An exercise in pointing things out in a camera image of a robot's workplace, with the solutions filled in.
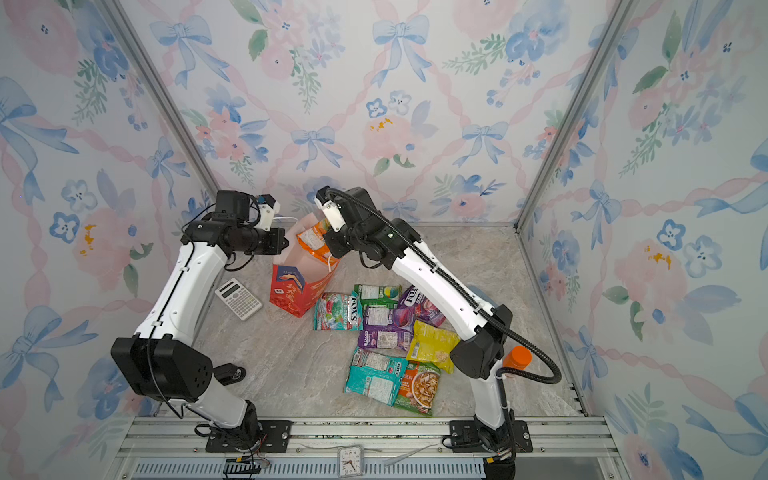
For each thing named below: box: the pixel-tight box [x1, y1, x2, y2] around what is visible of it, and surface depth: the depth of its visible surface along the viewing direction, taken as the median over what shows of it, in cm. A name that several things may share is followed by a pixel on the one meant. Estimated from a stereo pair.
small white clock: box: [336, 444, 365, 479], surface depth 71 cm
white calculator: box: [214, 278, 263, 321], surface depth 98 cm
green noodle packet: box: [393, 360, 441, 416], surface depth 82 cm
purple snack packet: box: [358, 305, 416, 352], surface depth 92 cm
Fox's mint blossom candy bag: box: [314, 291, 364, 331], surface depth 94 cm
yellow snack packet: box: [406, 320, 461, 374], surface depth 89 cm
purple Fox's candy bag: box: [398, 285, 446, 327], surface depth 95 cm
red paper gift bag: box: [270, 212, 341, 318], surface depth 83 cm
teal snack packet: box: [344, 346, 408, 407], surface depth 83 cm
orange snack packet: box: [296, 218, 340, 266], surface depth 78 cm
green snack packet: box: [354, 284, 402, 309], surface depth 99 cm
